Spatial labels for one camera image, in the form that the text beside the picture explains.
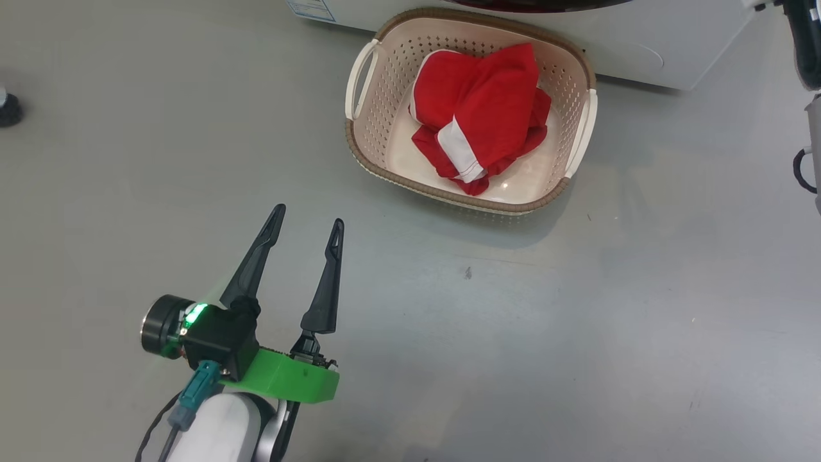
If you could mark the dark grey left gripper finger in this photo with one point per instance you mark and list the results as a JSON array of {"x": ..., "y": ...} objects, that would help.
[
  {"x": 328, "y": 289},
  {"x": 253, "y": 269}
]

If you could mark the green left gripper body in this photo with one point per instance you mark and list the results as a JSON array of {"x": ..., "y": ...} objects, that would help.
[{"x": 288, "y": 378}]

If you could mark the red and white clothes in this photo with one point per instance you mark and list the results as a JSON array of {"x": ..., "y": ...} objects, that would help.
[{"x": 481, "y": 109}]

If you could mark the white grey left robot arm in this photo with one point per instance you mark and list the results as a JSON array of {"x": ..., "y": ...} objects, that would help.
[{"x": 218, "y": 430}]

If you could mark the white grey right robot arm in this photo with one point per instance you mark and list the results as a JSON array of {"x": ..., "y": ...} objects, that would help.
[{"x": 809, "y": 45}]

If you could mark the black round left gripper motor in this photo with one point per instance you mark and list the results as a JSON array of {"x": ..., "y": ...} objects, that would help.
[{"x": 160, "y": 324}]

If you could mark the cream perforated laundry basket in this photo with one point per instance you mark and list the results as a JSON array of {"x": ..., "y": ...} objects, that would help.
[{"x": 385, "y": 96}]

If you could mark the white front-load washing machine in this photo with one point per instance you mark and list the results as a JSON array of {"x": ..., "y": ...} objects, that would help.
[{"x": 641, "y": 45}]

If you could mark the blue energy label sticker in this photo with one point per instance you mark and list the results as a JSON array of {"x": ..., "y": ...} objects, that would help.
[{"x": 312, "y": 9}]

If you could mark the black caster wheel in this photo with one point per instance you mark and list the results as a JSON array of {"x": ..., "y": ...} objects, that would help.
[{"x": 9, "y": 112}]

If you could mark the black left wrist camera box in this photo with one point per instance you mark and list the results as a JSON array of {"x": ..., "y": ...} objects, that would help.
[{"x": 218, "y": 337}]

